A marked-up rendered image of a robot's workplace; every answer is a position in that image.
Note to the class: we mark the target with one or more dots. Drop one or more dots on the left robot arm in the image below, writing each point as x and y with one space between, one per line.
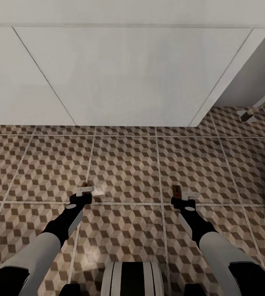
23 274

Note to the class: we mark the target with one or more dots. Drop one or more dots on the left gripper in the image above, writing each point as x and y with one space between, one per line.
86 198

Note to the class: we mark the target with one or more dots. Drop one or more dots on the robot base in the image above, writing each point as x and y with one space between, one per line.
190 290

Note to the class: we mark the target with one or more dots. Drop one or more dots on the robot trunk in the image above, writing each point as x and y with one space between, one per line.
132 279

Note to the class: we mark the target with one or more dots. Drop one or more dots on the furniture sink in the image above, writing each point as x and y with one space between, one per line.
121 62

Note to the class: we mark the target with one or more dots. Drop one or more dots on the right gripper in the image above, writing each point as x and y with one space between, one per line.
179 202

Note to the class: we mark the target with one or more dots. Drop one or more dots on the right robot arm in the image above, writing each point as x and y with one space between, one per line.
237 273

